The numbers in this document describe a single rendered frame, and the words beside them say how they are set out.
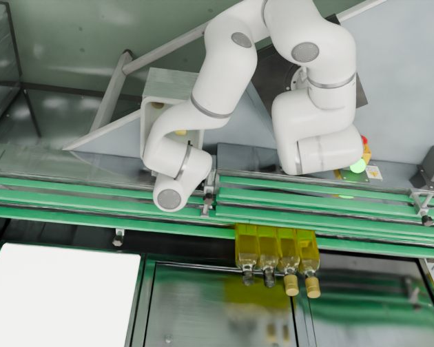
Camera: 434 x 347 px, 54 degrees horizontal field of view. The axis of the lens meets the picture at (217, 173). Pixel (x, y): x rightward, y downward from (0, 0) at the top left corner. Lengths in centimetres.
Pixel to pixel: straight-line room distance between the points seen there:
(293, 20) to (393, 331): 101
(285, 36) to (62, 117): 138
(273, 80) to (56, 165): 68
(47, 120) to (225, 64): 130
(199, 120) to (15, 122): 125
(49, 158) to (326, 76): 91
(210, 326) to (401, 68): 86
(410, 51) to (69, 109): 137
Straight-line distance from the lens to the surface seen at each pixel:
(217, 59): 71
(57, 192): 130
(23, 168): 136
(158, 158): 85
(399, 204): 133
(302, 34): 67
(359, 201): 127
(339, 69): 74
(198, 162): 86
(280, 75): 113
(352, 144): 89
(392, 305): 148
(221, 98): 73
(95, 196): 127
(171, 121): 80
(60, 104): 201
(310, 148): 88
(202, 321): 122
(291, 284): 116
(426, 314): 152
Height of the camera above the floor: 180
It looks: 49 degrees down
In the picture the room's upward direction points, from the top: 179 degrees counter-clockwise
